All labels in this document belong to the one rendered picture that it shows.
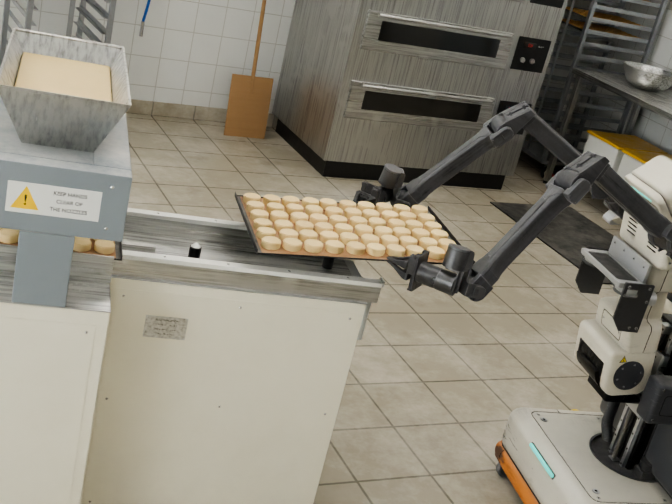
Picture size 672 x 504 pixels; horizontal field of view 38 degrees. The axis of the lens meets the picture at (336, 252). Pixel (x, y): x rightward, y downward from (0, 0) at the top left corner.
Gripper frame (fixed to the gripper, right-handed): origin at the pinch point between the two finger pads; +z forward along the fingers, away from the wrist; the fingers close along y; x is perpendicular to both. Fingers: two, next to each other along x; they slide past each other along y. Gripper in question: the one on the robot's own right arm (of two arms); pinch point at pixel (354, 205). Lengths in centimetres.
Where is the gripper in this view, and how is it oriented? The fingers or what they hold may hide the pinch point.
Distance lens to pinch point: 294.3
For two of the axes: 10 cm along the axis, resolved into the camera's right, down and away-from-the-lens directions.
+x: 8.4, 3.6, -4.2
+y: 1.9, -9.0, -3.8
